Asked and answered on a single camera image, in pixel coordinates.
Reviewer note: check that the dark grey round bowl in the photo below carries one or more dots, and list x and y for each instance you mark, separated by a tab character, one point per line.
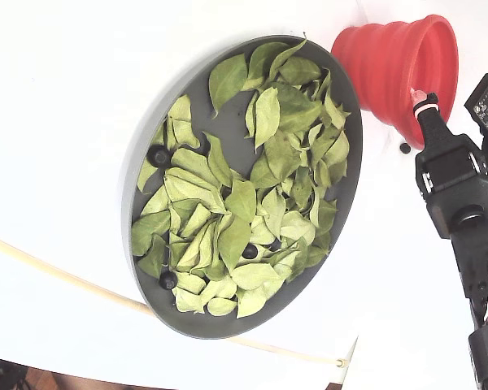
211	325

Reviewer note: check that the long wooden dowel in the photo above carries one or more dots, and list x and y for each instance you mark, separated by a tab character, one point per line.
118	298

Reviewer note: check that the dark blueberry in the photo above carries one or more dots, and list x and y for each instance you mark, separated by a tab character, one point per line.
158	155
249	251
168	279

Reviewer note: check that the small black round knob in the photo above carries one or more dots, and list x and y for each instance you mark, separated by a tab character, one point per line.
405	148

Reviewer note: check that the pink tipped gripper finger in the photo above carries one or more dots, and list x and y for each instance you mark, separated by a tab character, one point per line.
431	126

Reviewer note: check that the red collapsible silicone cup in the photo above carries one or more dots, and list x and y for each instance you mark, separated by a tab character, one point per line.
390	53

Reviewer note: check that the pile of green leaves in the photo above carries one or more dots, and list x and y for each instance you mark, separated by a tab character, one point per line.
195	191

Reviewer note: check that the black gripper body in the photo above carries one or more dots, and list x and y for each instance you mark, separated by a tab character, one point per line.
448	167

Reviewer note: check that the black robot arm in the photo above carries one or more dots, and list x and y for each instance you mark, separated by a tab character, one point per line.
471	252

